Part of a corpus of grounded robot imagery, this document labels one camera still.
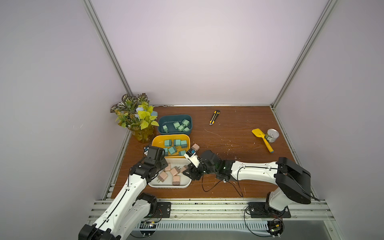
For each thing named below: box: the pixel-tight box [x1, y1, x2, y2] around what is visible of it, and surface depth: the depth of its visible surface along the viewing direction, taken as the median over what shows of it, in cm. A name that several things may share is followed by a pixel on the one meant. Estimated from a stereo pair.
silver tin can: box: [265, 128, 280, 143], surface depth 99 cm
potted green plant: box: [110, 93, 160, 143], surface depth 91 cm
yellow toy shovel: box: [252, 128, 274, 153], surface depth 102 cm
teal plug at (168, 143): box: [164, 139, 172, 147], surface depth 99 cm
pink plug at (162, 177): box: [157, 171, 168, 183], surface depth 84 cm
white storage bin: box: [148, 157, 192, 189], surface depth 84 cm
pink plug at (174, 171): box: [170, 167, 178, 176], surface depth 87 cm
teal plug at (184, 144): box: [181, 140, 187, 149], surface depth 98 cm
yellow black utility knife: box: [209, 110, 221, 126], surface depth 113 cm
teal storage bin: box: [158, 114, 193, 135], surface depth 108 cm
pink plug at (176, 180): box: [172, 175, 181, 186], surface depth 83 cm
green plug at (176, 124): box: [173, 121, 181, 129], surface depth 109 cm
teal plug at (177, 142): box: [174, 139, 181, 147], surface depth 99 cm
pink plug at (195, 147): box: [191, 143, 200, 151], surface depth 96 cm
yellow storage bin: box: [151, 134, 191, 158], surface depth 98 cm
